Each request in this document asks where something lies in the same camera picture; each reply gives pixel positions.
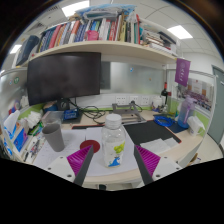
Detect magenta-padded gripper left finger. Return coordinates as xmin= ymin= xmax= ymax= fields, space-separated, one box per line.
xmin=44 ymin=144 xmax=95 ymax=187

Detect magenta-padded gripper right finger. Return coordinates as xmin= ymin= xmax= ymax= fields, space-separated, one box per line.
xmin=133 ymin=144 xmax=184 ymax=186

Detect clear plastic water bottle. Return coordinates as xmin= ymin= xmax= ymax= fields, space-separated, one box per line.
xmin=100 ymin=113 xmax=127 ymax=168

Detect white notepad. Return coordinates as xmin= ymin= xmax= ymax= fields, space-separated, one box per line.
xmin=139 ymin=137 xmax=179 ymax=155

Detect flat round red coaster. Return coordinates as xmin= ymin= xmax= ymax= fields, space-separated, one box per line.
xmin=79 ymin=139 xmax=102 ymax=154

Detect white paper sheets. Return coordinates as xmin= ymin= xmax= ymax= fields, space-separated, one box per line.
xmin=33 ymin=128 xmax=139 ymax=176

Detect black desk mat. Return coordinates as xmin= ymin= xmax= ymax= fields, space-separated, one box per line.
xmin=71 ymin=119 xmax=183 ymax=147

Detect grey paper cup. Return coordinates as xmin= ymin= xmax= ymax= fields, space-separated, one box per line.
xmin=41 ymin=123 xmax=66 ymax=153

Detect blue circuit board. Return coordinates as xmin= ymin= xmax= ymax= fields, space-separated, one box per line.
xmin=63 ymin=108 xmax=80 ymax=121

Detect grey metal laptop stand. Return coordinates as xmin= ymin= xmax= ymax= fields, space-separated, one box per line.
xmin=111 ymin=101 xmax=147 ymax=126

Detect clear plastic box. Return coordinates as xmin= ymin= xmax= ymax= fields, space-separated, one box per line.
xmin=41 ymin=110 xmax=64 ymax=127

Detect white mug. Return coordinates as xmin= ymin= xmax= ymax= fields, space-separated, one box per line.
xmin=187 ymin=115 xmax=206 ymax=137

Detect translucent purple drink bottle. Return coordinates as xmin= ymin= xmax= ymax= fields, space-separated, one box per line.
xmin=177 ymin=95 xmax=196 ymax=129

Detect blue round container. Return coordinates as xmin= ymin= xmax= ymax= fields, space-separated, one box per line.
xmin=43 ymin=101 xmax=59 ymax=113

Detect pile of white tissues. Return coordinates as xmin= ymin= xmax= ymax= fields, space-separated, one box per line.
xmin=24 ymin=109 xmax=44 ymax=129

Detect blue tissue box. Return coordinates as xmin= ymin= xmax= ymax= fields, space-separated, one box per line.
xmin=2 ymin=109 xmax=29 ymax=153

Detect dark wine bottle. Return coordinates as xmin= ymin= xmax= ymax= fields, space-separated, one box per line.
xmin=160 ymin=81 xmax=169 ymax=106

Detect black computer monitor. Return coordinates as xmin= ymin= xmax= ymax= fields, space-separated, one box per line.
xmin=26 ymin=51 xmax=102 ymax=111

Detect purple hanging banner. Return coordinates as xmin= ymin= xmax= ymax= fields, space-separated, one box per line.
xmin=174 ymin=58 xmax=192 ymax=88

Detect coiled blue cable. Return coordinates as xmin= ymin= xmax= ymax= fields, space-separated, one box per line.
xmin=153 ymin=114 xmax=175 ymax=128

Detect black cable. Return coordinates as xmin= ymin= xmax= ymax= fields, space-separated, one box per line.
xmin=78 ymin=105 xmax=108 ymax=125

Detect white wall socket panel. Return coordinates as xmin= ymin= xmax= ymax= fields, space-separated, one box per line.
xmin=114 ymin=94 xmax=151 ymax=106

